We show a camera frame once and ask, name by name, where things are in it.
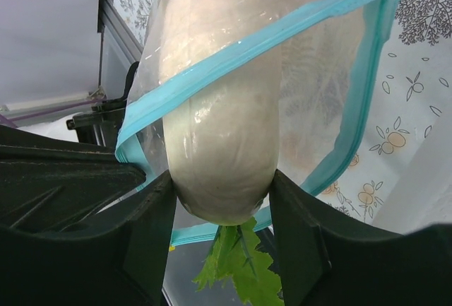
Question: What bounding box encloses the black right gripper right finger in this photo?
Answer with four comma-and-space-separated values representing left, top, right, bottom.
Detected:
270, 171, 451, 305

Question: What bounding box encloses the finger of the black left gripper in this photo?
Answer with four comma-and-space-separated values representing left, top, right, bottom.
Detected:
1, 126, 145, 233

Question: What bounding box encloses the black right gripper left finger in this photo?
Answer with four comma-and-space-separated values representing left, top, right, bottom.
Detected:
1, 172, 176, 305

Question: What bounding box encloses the white radish with leaves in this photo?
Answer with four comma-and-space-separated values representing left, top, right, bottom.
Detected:
159, 0, 283, 305

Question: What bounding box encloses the clear zip top bag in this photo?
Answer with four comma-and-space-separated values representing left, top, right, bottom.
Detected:
115, 0, 399, 246

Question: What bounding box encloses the aluminium frame rail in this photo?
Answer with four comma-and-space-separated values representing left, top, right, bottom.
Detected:
1, 0, 142, 128

